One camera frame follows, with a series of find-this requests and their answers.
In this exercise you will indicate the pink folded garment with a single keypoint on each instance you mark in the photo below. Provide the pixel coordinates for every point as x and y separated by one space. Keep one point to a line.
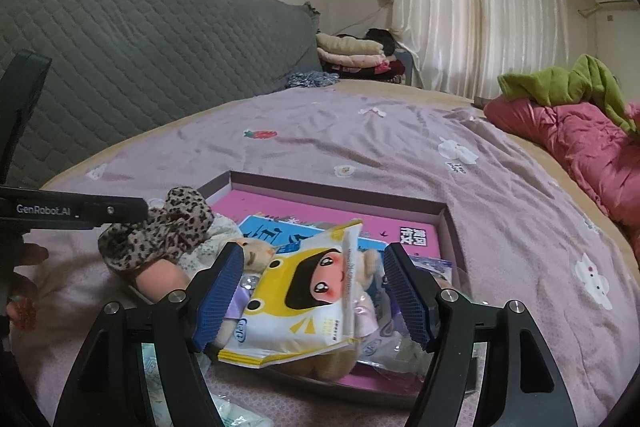
350 61

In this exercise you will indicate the pink and blue book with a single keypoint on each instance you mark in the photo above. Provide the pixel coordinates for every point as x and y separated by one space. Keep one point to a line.
280 207

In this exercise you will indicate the purple printed blanket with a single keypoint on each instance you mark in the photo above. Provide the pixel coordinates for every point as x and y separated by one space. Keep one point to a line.
350 147

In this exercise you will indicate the clear plastic packet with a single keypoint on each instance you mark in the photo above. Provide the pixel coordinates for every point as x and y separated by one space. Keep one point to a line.
240 409

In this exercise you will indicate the grey quilted headboard cover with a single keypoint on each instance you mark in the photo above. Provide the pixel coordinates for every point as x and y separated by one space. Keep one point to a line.
150 57

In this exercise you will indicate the dark red garment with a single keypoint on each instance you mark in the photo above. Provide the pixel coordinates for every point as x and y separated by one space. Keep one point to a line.
395 69

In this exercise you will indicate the person's left hand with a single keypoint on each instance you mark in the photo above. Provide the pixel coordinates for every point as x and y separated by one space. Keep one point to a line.
30 254

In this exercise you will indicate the pink quilt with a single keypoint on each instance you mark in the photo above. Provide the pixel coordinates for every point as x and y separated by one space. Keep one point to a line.
590 142

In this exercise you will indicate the beige folded garment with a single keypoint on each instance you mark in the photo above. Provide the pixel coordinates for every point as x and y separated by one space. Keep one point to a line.
345 43

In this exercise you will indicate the white curtain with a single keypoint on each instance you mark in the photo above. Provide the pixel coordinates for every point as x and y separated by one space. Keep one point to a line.
475 7

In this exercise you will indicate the yellow cartoon wipes packet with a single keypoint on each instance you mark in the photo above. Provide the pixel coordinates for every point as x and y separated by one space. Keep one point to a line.
295 307

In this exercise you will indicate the cream floral scrunchie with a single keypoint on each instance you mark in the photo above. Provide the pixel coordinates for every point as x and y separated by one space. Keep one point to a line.
220 229

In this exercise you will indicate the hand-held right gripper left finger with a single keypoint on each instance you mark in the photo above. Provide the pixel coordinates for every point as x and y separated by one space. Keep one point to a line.
222 297

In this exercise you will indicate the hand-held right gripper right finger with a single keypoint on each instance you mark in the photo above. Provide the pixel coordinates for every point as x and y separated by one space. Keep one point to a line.
407 294

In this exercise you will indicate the shallow cardboard box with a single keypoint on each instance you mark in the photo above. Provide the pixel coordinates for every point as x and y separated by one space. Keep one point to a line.
325 191

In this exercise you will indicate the black garment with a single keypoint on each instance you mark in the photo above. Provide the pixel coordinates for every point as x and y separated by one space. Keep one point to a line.
382 38

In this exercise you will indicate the dark floral cloth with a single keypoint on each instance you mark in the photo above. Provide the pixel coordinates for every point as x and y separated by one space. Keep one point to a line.
310 81

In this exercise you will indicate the green cloth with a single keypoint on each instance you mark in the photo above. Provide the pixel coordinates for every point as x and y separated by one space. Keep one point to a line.
575 82

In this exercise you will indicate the leopard print scrunchie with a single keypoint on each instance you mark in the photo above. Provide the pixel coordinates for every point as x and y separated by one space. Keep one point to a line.
165 227

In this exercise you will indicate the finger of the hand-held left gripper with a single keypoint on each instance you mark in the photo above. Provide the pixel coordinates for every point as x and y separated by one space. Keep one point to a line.
125 209

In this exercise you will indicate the peach plush toy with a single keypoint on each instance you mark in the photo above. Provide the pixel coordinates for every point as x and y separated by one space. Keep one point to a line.
160 279

